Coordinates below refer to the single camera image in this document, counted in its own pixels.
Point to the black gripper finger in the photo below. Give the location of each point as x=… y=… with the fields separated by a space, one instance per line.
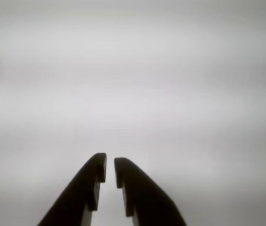
x=147 y=202
x=76 y=200

